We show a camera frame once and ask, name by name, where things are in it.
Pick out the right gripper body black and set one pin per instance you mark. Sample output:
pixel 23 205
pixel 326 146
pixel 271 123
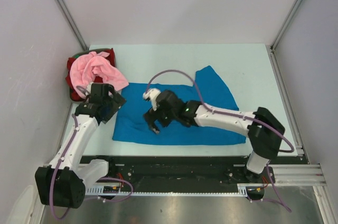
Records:
pixel 165 118

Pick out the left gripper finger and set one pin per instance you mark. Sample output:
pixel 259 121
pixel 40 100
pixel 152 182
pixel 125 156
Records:
pixel 117 99
pixel 107 114

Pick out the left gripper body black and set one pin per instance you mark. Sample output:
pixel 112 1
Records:
pixel 107 102

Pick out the blue t shirt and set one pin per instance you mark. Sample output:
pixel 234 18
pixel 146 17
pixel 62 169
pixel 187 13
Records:
pixel 131 126

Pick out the grey plastic basket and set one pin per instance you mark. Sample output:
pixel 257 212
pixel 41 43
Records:
pixel 76 100

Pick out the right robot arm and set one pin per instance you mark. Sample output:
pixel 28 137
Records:
pixel 261 127

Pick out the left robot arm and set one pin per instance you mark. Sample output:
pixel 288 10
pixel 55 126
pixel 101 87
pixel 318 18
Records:
pixel 62 182

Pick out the red t shirt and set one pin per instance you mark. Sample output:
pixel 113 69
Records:
pixel 71 86

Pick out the pink t shirt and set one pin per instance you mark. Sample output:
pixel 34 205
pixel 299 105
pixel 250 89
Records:
pixel 93 66

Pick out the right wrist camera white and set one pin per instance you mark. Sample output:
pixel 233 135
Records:
pixel 151 96

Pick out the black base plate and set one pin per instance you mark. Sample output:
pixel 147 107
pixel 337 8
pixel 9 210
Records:
pixel 177 174

